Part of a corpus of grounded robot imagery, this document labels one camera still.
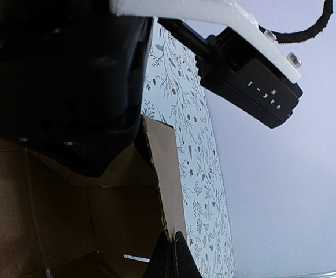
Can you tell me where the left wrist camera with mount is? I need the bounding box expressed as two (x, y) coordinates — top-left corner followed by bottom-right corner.
(109, 0), (302, 129)

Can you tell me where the brown cardboard box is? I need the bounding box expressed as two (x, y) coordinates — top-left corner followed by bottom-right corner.
(0, 117), (186, 277)

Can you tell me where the floral patterned table mat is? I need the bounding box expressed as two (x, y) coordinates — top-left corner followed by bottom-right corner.
(142, 23), (235, 277)

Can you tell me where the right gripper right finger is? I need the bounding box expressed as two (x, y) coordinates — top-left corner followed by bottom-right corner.
(173, 231), (200, 278)

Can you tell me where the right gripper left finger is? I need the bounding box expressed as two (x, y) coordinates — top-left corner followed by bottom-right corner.
(146, 232), (171, 278)

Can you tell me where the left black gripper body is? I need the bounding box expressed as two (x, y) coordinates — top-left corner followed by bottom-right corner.
(0, 1), (153, 177)

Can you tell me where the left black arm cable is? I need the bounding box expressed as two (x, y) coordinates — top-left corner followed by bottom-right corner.
(257, 0), (334, 45)

